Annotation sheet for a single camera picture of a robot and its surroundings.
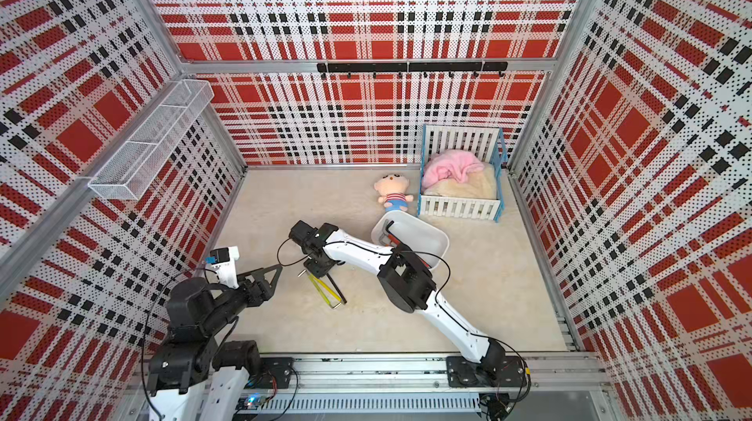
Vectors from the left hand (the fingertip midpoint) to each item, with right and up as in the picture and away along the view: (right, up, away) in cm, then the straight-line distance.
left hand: (279, 269), depth 71 cm
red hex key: (+28, +3, +27) cm, 39 cm away
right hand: (+7, -4, +22) cm, 23 cm away
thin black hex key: (+13, -12, +16) cm, 24 cm away
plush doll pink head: (+28, +21, +33) cm, 48 cm away
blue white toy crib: (+63, +38, +36) cm, 82 cm away
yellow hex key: (+9, -11, +17) cm, 22 cm away
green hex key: (+6, -11, +17) cm, 21 cm away
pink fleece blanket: (+48, +29, +27) cm, 63 cm away
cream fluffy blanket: (+59, +22, +33) cm, 71 cm away
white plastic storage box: (+39, +3, +26) cm, 47 cm away
